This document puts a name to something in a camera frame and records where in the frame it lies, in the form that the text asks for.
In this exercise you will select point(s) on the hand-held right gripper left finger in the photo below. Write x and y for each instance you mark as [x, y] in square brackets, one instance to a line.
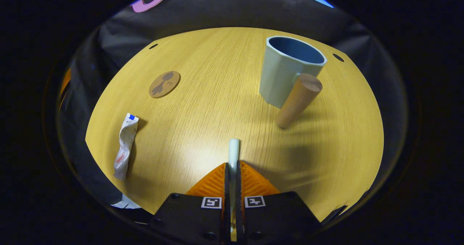
[226, 208]

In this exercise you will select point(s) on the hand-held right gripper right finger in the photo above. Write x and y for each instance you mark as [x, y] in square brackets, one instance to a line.
[240, 208]

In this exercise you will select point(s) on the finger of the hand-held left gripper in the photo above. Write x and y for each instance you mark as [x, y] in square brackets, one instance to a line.
[65, 82]

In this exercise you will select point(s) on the pale green toothbrush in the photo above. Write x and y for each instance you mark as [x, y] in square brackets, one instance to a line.
[234, 150]

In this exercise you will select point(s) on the white toothpaste tube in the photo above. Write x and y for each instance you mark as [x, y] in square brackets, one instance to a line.
[125, 147]

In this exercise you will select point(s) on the round brown coaster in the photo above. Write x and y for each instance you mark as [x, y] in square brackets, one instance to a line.
[164, 84]

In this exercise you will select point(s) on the white paper sheet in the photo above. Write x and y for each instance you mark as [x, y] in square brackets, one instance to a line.
[125, 203]

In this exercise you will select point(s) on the black backdrop cloth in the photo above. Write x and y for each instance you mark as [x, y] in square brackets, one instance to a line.
[232, 9]

